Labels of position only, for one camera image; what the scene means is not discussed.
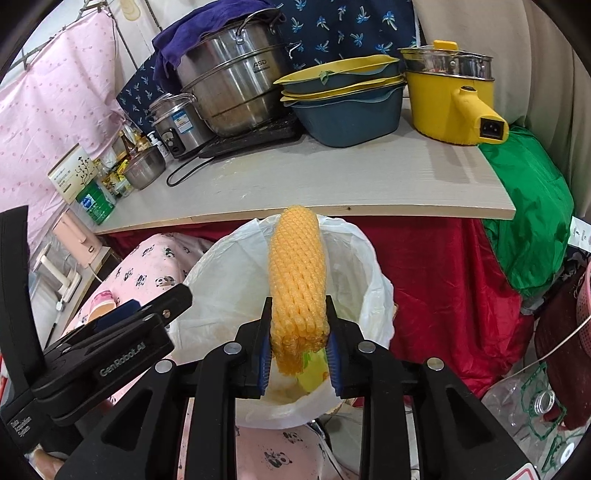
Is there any white plastic bin bag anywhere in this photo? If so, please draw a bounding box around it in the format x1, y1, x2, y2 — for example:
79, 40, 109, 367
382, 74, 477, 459
168, 215, 398, 428

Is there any yellow electric pot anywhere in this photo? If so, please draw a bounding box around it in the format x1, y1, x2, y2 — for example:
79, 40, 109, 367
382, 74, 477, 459
406, 69, 510, 147

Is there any cluster of seasoning bottles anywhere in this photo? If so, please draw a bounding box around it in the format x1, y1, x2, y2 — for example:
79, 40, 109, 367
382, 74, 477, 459
95, 124, 160, 199

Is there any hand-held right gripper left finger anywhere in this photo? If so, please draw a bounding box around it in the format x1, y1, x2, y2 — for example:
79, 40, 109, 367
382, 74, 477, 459
58, 296, 274, 480

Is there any purple cloth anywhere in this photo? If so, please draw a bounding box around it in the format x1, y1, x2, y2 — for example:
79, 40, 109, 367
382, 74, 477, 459
152, 0, 279, 82

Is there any large stainless steel stockpot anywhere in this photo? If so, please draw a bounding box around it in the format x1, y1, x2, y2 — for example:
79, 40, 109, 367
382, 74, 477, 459
174, 9, 297, 137

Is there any white pump bottle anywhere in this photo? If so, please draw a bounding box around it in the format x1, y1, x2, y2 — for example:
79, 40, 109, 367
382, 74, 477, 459
147, 131, 170, 160

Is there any small steel bowl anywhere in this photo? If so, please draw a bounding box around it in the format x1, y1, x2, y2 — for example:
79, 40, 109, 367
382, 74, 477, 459
122, 145, 167, 191

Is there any green cloth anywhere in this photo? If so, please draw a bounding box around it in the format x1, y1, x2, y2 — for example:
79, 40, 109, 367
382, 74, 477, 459
478, 127, 576, 301

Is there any blue basin with yellow strainer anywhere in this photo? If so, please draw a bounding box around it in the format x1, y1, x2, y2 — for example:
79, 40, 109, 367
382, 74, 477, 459
281, 76, 408, 148
273, 54, 402, 95

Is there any pink water dispenser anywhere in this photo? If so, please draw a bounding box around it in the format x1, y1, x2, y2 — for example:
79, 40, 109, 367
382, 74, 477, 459
51, 212, 100, 278

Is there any clear plastic bottle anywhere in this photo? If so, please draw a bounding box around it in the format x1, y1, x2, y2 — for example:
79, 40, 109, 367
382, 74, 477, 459
482, 369, 570, 459

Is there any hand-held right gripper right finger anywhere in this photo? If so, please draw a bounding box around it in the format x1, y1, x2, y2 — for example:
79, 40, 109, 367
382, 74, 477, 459
324, 295, 542, 480

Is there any black power cable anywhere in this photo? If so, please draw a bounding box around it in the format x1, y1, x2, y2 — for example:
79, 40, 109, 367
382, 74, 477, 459
166, 154, 216, 188

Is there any red cloth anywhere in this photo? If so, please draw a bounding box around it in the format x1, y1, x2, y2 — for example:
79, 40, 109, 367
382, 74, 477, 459
108, 217, 536, 398

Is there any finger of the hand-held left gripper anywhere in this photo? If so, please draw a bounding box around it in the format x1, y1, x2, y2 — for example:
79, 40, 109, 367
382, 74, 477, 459
85, 284, 194, 332

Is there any white cardboard box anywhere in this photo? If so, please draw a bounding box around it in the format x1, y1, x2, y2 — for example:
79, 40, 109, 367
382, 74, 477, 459
47, 144, 100, 204

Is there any black induction cooktop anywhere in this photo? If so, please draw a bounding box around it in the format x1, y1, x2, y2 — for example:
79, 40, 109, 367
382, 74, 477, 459
178, 113, 304, 160

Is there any pink panda print cloth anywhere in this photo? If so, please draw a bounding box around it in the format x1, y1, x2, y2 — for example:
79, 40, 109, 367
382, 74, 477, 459
60, 233, 333, 480

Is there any pink dotted curtain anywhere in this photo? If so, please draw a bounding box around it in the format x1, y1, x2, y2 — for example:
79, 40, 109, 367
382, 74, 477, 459
0, 9, 128, 252

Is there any navy palm print cloth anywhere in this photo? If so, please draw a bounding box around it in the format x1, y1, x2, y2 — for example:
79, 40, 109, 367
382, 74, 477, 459
115, 0, 422, 134

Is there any silver rice cooker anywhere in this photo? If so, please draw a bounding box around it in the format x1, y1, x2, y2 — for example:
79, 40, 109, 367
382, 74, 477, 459
148, 92, 218, 160

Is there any yellow foam fruit net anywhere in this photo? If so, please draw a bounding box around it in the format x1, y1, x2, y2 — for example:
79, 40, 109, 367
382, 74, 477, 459
268, 205, 331, 376

